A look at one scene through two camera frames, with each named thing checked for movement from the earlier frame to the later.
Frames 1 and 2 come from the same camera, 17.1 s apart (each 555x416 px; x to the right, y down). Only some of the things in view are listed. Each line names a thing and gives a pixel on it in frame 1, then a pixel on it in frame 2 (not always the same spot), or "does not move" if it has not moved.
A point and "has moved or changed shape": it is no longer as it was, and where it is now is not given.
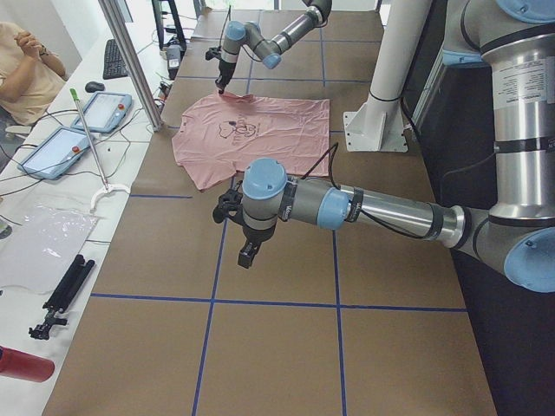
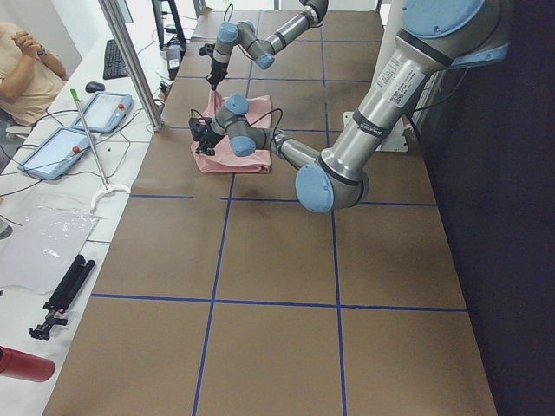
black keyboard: [114, 66] does not move
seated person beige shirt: [30, 76] does not move
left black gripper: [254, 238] → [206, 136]
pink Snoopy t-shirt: [218, 137] has moved or changed shape
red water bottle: [24, 367] does not move
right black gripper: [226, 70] → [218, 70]
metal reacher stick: [107, 187] does not move
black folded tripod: [73, 281] does not move
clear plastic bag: [42, 246] does not move
